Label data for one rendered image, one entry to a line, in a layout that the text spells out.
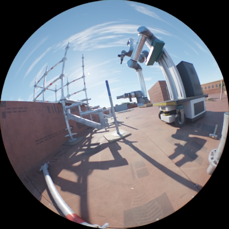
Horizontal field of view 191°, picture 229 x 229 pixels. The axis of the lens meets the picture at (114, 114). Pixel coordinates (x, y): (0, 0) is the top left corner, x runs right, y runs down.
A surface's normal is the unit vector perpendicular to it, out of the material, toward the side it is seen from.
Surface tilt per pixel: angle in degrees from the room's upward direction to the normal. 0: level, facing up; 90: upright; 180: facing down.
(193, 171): 0
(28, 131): 90
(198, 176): 0
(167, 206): 0
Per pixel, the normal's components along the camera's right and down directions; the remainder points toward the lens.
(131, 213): -0.22, -0.97
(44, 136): 0.97, -0.22
